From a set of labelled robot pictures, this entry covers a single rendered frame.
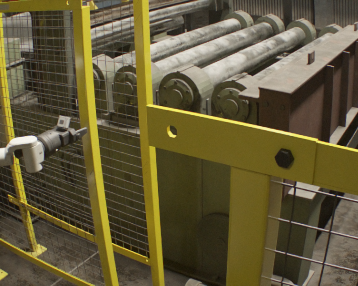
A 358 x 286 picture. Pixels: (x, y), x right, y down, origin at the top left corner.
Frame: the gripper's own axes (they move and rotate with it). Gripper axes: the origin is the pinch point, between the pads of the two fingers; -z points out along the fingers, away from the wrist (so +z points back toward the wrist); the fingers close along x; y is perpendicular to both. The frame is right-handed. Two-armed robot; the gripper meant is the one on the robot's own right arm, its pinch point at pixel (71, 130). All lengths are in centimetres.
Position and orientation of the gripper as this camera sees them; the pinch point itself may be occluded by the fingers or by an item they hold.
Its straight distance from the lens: 193.9
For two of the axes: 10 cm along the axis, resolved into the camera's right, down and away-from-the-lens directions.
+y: 0.4, 9.1, 4.1
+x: -8.6, -1.8, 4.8
